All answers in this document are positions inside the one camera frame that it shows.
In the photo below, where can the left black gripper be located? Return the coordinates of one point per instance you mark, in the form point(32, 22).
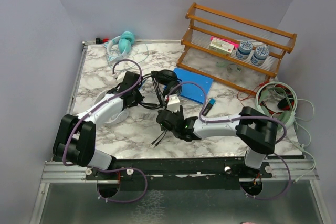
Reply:
point(139, 99)

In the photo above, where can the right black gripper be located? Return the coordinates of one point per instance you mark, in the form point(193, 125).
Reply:
point(179, 114)

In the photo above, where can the white over-ear headphones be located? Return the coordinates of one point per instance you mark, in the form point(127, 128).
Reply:
point(115, 118)

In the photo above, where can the black blue headphones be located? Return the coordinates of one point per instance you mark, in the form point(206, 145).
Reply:
point(164, 82)

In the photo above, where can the teal cat-ear headphones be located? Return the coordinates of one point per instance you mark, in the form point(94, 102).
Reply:
point(119, 47)

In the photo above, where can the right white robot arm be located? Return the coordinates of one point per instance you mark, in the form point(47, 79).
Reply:
point(256, 130)

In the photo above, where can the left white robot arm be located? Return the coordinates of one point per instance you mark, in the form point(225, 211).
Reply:
point(75, 141)

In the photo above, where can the green headphones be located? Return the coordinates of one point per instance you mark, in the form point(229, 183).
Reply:
point(288, 118)

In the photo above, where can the red black headphones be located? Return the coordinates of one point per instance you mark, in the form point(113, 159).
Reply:
point(287, 101)

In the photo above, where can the black blue marker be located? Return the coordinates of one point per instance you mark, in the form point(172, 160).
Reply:
point(208, 107)

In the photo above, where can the blue notebook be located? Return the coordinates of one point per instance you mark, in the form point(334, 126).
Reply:
point(191, 91)

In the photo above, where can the red black connector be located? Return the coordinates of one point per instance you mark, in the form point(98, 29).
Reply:
point(100, 41)

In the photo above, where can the tape roll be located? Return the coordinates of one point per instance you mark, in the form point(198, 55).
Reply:
point(234, 69)

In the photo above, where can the white green box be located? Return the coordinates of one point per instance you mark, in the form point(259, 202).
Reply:
point(220, 46)

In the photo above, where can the wooden shelf rack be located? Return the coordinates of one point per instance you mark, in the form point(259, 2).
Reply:
point(206, 22)

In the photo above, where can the left blue-lid jar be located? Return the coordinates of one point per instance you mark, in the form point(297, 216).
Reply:
point(244, 49)

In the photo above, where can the blue-lid jar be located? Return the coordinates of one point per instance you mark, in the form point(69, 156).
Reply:
point(244, 49)
point(259, 56)

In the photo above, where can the right blue-lid jar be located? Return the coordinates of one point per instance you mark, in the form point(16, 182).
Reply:
point(259, 56)

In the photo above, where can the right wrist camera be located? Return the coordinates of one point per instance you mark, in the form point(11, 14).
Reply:
point(173, 103)

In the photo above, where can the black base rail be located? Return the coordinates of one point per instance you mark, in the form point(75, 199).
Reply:
point(163, 174)

